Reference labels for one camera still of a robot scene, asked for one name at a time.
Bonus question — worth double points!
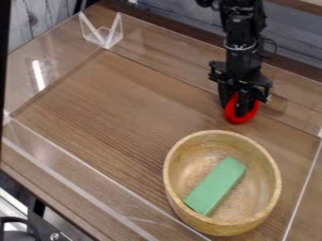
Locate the black vertical post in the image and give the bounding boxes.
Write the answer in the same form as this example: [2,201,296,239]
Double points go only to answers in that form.
[0,0,10,135]

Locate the black cable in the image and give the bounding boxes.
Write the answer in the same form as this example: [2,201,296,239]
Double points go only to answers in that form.
[0,216,38,241]

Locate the black metal table frame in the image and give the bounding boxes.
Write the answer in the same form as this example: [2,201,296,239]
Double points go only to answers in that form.
[28,197,73,241]

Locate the green rectangular block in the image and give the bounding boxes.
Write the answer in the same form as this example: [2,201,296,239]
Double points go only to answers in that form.
[183,156,247,217]

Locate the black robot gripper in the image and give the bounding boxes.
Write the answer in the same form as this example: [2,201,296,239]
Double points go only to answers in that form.
[208,37,275,117]

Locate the oval wooden bowl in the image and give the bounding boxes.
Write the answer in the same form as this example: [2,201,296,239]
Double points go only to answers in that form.
[162,130,281,236]

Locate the clear acrylic corner bracket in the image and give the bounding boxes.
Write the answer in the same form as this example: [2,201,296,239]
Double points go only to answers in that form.
[77,12,122,49]

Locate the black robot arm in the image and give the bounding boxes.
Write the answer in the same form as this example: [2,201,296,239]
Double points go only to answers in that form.
[195,0,272,124]

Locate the red plush radish toy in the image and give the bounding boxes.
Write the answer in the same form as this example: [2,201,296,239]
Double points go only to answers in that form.
[224,93,260,124]

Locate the clear acrylic enclosure walls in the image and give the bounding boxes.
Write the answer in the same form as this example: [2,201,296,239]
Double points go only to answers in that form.
[1,6,322,241]

